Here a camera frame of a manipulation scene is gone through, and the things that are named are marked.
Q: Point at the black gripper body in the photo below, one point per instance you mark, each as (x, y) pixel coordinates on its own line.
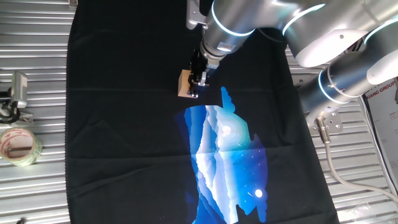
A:
(199, 62)

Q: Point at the small black knob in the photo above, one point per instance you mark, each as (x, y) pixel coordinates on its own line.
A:
(21, 221)

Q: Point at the small wooden block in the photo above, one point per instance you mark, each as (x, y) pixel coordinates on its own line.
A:
(183, 84)

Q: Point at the grey camera mount plate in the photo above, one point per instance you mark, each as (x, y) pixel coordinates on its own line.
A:
(194, 14)

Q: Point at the silver depth camera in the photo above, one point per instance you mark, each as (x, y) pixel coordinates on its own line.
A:
(19, 90)

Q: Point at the clear plastic bag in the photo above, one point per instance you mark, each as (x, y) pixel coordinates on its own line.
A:
(357, 211)

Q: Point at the camera stand with clamp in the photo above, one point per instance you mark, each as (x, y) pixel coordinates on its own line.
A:
(25, 117)

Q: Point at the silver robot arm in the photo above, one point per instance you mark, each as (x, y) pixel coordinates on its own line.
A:
(342, 74)

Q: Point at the black cloth with blue print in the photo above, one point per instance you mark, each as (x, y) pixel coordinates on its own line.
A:
(124, 124)

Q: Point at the clear tape roll red print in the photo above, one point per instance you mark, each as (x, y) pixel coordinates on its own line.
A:
(37, 149)

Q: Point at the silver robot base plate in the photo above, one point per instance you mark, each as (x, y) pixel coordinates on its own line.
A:
(335, 126)

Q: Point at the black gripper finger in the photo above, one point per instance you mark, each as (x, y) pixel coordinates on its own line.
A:
(202, 81)

